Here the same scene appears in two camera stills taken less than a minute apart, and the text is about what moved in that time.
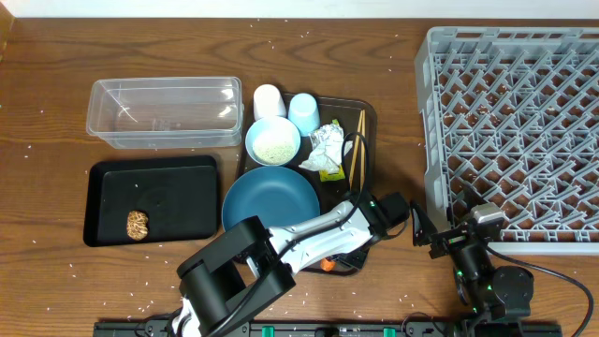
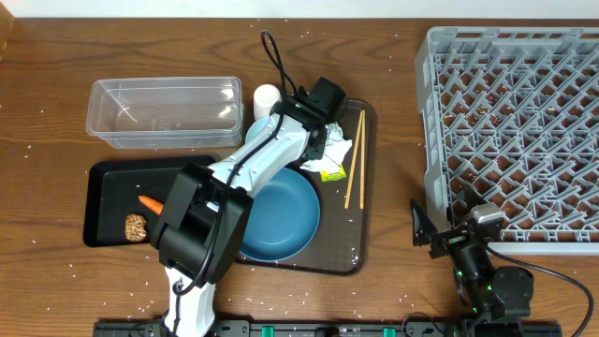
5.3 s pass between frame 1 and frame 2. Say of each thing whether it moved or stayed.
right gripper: stayed
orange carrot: moved
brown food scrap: stayed
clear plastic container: stayed
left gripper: moved
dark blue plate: stayed
